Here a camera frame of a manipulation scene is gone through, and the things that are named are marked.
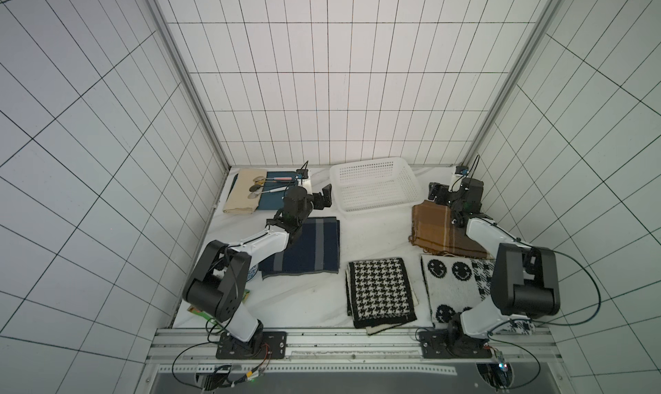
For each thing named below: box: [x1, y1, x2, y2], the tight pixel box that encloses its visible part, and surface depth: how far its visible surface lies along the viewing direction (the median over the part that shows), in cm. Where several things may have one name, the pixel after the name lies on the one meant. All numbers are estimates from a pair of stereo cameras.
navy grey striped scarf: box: [258, 216, 341, 280], surface depth 90 cm
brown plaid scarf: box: [408, 199, 492, 259], surface depth 94 cm
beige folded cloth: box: [222, 168, 268, 215], surface depth 112 cm
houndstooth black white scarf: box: [345, 257, 420, 336], surface depth 81 cm
